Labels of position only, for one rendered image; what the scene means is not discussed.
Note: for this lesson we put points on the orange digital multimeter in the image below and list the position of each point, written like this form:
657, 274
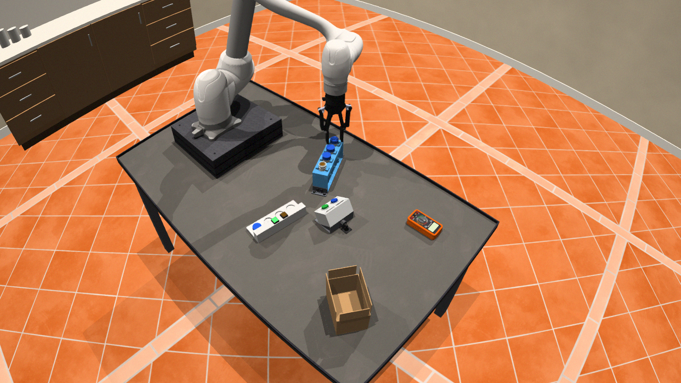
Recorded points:
424, 224

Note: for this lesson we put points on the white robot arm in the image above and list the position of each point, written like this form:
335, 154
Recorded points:
215, 89

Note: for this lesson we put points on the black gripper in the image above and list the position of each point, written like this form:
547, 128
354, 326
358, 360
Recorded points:
335, 105

